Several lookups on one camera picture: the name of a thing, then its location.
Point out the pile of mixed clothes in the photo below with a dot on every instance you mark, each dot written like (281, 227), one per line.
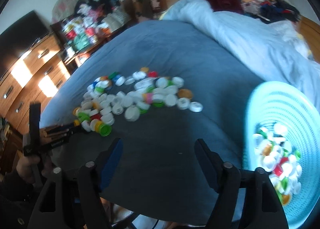
(270, 1)

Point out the light blue duvet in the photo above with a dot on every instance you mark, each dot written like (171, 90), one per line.
(250, 41)

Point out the black television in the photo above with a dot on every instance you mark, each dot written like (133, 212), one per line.
(20, 39)

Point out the wooden dresser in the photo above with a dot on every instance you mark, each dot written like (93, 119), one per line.
(30, 79)

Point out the teal perforated plastic basket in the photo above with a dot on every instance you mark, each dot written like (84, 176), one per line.
(295, 109)

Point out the grey-blue bed sheet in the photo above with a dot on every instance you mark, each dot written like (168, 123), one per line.
(155, 51)

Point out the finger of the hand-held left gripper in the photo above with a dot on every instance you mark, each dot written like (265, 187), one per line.
(58, 133)
(62, 127)

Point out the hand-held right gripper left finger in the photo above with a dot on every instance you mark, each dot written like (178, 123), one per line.
(112, 165)

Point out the wooden headboard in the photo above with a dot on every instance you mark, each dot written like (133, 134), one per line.
(310, 36)

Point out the large round pale panel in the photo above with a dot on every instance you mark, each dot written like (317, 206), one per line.
(65, 1)

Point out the person's left hand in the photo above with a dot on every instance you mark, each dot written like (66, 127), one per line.
(25, 166)

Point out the spread of bottle caps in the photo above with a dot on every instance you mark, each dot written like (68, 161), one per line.
(130, 99)

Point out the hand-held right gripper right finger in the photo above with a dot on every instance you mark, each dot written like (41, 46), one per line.
(207, 167)

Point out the heap of collected bottle caps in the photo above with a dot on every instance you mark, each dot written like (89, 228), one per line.
(277, 164)

